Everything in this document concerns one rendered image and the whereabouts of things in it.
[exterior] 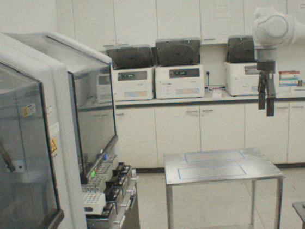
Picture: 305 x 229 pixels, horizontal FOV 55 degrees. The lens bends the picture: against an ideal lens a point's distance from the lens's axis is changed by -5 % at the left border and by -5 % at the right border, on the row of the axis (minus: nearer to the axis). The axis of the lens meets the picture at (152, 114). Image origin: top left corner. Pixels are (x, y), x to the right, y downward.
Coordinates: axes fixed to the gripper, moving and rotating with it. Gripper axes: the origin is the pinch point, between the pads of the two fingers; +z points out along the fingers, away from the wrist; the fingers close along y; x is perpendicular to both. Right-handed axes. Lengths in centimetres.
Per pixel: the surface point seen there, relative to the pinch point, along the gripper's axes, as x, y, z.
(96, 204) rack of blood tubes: 71, -15, 33
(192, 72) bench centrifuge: 24, 224, 0
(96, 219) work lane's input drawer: 71, -17, 40
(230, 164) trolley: 9, 37, 38
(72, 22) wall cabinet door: 166, 248, -68
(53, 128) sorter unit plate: 75, -36, -4
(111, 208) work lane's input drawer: 67, -8, 39
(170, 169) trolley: 43, 32, 38
